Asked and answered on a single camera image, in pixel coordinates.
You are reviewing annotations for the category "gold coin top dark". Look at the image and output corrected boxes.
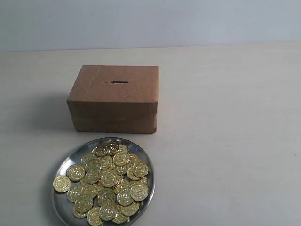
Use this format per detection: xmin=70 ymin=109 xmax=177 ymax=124
xmin=93 ymin=143 xmax=110 ymax=157

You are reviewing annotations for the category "gold coin lower left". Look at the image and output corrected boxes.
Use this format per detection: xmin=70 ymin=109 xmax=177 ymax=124
xmin=74 ymin=194 xmax=94 ymax=213

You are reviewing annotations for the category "brown cardboard box with slot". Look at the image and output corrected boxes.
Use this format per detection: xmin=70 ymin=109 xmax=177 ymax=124
xmin=67 ymin=65 xmax=159 ymax=134

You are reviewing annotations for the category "gold coin right middle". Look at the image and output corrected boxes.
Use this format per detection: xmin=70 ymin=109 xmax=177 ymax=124
xmin=130 ymin=182 xmax=149 ymax=202

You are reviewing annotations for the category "gold coin bottom left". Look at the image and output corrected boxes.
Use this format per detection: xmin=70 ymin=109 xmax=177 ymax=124
xmin=87 ymin=206 xmax=103 ymax=226

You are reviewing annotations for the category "gold coin right upper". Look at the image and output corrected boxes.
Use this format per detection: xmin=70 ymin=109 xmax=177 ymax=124
xmin=132 ymin=162 xmax=149 ymax=178

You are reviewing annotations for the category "gold coin bottom centre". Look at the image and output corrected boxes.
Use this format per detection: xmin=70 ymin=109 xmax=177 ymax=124
xmin=99 ymin=202 xmax=117 ymax=221

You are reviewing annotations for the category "gold coin centre left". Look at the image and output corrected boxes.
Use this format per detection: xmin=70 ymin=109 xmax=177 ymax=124
xmin=85 ymin=169 xmax=103 ymax=184

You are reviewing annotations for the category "gold coin on plate rim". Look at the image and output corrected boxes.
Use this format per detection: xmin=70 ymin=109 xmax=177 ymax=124
xmin=53 ymin=175 xmax=71 ymax=193

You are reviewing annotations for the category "gold coin left upper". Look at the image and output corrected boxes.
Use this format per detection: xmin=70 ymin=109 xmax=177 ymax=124
xmin=66 ymin=164 xmax=86 ymax=182

